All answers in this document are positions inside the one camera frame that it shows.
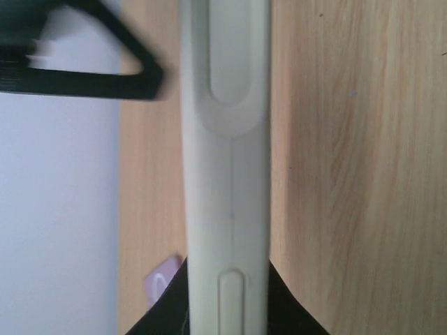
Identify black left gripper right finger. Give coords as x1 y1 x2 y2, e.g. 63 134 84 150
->
267 263 330 335

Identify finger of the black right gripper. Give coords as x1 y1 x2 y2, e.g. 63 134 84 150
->
0 0 165 103

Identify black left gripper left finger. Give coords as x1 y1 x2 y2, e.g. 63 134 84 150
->
127 260 190 335

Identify pink phone in clear case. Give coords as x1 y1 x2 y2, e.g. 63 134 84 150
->
143 255 182 309

